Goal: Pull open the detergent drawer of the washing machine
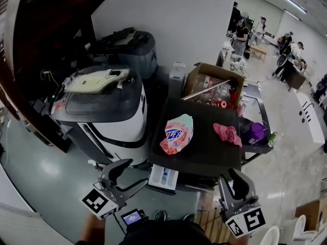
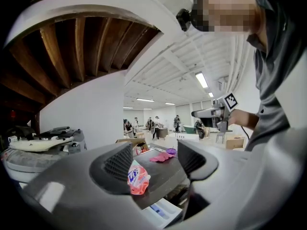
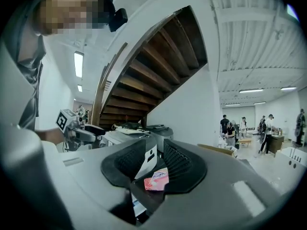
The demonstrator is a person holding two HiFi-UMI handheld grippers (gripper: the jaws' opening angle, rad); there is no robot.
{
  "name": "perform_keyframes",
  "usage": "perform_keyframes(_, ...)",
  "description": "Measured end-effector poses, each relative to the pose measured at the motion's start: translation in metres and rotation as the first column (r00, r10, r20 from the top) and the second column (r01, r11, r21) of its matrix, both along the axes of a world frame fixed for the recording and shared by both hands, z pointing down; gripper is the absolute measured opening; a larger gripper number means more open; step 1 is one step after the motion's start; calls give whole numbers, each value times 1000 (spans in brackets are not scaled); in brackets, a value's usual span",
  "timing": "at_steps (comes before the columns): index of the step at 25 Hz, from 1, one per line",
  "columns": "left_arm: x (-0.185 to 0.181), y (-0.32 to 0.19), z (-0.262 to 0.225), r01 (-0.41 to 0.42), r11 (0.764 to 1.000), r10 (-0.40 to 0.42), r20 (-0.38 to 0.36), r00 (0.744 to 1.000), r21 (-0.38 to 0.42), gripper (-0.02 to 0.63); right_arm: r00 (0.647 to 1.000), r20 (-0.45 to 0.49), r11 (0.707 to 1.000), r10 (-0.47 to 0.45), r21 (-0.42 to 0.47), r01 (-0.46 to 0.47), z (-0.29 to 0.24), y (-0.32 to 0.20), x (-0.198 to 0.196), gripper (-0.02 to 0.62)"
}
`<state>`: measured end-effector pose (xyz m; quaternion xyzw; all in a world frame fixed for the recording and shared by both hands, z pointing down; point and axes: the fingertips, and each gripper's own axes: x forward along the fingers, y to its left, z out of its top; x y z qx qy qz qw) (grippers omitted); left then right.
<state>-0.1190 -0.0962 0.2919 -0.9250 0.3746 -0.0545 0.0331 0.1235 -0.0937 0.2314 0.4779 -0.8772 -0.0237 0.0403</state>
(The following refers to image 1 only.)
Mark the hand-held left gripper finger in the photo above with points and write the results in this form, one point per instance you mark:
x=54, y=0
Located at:
x=111, y=168
x=132, y=189

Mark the white detergent drawer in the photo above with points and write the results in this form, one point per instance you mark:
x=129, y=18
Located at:
x=163, y=179

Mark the green can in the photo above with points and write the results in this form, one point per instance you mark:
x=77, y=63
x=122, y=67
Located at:
x=272, y=138

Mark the black plastic frame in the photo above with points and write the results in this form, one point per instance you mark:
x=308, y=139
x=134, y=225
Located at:
x=115, y=38

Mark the brown cardboard box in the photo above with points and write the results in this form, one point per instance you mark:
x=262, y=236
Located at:
x=309, y=213

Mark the dark wooden cabinet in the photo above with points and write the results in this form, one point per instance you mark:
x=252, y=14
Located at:
x=51, y=22

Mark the person's right shoe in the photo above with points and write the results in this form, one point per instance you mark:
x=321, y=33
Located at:
x=189, y=217

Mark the small light wooden table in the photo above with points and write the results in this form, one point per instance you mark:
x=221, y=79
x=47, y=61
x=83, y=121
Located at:
x=259, y=51

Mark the ceiling light strip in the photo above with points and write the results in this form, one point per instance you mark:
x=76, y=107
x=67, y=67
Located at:
x=288, y=0
x=292, y=14

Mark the black bag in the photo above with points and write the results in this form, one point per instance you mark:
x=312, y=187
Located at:
x=245, y=125

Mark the person's shoe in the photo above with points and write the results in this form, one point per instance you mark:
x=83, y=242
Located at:
x=160, y=216
x=189, y=217

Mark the metal pole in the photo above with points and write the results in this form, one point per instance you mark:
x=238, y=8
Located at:
x=204, y=90

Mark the pink cloth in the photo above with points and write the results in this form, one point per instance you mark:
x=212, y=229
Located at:
x=227, y=134

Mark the person's left shoe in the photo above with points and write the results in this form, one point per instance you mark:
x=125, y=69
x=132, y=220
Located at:
x=160, y=216

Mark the black glass-top table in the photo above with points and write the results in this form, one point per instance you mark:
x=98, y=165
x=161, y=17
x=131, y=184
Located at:
x=255, y=106

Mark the white cluttered cabinet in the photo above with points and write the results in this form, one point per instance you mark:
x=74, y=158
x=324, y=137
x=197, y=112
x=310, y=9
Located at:
x=236, y=62

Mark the white standing appliance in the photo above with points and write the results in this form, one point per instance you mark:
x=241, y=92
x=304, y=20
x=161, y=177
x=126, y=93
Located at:
x=176, y=80

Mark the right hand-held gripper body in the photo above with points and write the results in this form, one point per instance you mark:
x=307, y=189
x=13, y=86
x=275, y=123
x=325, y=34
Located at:
x=245, y=221

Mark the pink detergent bag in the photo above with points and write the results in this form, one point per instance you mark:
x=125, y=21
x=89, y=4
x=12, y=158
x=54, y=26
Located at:
x=177, y=136

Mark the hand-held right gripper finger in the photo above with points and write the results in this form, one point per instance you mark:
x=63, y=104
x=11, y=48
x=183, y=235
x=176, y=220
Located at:
x=246, y=187
x=224, y=193

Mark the pink bottle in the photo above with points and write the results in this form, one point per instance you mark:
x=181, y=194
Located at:
x=241, y=110

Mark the person's black clothing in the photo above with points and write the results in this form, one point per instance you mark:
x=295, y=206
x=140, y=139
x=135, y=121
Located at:
x=168, y=235

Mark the white and black washing machine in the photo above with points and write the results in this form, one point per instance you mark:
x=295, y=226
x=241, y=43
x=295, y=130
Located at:
x=115, y=129

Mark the cardboard box with items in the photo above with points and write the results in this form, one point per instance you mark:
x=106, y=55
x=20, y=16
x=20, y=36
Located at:
x=191, y=80

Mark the dark brown desk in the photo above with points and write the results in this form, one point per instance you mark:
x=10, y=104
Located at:
x=296, y=76

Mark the person's left forearm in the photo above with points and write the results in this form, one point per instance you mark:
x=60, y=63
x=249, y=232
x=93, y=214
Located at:
x=93, y=231

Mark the black device with screen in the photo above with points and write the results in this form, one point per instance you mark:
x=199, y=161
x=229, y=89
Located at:
x=131, y=217

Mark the black front-load washing machine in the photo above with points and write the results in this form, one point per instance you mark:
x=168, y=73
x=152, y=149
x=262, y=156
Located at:
x=204, y=149

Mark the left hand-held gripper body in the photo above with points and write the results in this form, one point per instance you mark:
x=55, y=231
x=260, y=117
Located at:
x=98, y=203

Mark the red tape roll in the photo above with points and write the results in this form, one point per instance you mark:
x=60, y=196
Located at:
x=221, y=104

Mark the white toilet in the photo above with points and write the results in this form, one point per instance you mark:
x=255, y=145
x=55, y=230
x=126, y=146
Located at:
x=270, y=237
x=299, y=228

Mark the cream plastic panel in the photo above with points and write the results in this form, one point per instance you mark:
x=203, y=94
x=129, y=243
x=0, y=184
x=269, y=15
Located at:
x=92, y=82

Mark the grey washing machine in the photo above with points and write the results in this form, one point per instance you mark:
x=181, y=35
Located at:
x=140, y=57

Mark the purple bucket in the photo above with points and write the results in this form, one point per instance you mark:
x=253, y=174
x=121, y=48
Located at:
x=256, y=134

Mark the black faucet set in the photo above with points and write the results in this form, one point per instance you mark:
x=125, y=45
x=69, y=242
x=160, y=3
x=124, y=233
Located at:
x=306, y=111

